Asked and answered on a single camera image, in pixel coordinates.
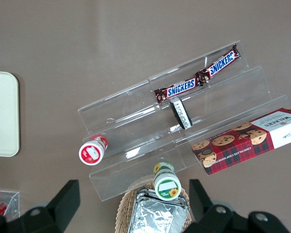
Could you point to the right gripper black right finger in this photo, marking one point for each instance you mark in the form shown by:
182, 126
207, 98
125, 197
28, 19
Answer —
208, 213

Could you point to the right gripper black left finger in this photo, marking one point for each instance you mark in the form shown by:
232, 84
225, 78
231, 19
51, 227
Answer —
60, 206

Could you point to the light oval wicker basket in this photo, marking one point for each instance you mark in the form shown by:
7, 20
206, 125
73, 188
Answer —
123, 208

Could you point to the cream plastic serving tray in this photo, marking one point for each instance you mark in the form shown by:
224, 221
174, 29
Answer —
3, 114

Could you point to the clear acrylic bottle rack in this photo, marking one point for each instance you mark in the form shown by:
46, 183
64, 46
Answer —
13, 196

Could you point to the green-lidded sunflower cup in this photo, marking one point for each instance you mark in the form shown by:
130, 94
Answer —
167, 187

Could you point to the stack of foil trays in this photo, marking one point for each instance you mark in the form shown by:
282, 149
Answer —
155, 216

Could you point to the red-lidded white cup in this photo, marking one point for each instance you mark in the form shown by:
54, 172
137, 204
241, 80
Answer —
91, 153

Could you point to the red Walkers shortbread cookie box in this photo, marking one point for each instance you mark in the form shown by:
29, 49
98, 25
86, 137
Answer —
247, 140

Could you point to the small black white-sided snack box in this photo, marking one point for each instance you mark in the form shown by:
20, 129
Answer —
182, 112

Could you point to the clear acrylic stepped display stand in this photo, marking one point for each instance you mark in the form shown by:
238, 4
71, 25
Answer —
135, 126

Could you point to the Snickers chocolate bar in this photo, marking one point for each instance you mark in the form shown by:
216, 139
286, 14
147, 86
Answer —
180, 88
220, 65

